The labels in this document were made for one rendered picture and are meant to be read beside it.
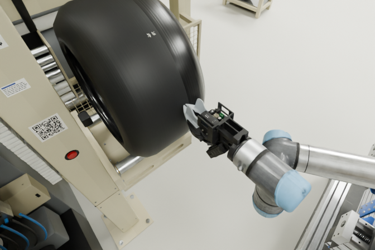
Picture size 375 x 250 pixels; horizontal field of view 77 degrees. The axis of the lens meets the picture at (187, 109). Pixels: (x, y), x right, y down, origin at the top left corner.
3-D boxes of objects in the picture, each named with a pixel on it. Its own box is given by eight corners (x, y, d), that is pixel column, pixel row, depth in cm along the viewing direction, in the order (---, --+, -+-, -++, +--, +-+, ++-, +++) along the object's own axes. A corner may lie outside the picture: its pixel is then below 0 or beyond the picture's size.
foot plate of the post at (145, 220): (119, 250, 152) (119, 249, 150) (100, 216, 164) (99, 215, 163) (154, 221, 162) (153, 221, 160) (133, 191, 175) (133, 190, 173)
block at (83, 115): (85, 128, 97) (81, 121, 93) (80, 121, 99) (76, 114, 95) (94, 123, 98) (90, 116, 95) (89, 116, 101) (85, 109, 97)
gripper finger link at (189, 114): (183, 92, 63) (206, 111, 58) (184, 107, 68) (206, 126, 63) (174, 98, 62) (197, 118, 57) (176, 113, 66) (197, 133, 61)
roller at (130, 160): (119, 177, 92) (118, 175, 88) (113, 168, 93) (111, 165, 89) (187, 129, 105) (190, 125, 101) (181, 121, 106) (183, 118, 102)
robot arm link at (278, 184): (284, 221, 48) (294, 207, 41) (243, 182, 54) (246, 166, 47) (307, 195, 50) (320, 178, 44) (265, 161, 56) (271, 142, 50)
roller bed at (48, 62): (37, 118, 105) (-6, 68, 82) (27, 99, 112) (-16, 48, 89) (78, 97, 113) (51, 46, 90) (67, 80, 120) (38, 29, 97)
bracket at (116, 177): (120, 191, 90) (114, 182, 82) (77, 125, 109) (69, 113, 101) (128, 186, 91) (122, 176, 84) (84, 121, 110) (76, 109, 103)
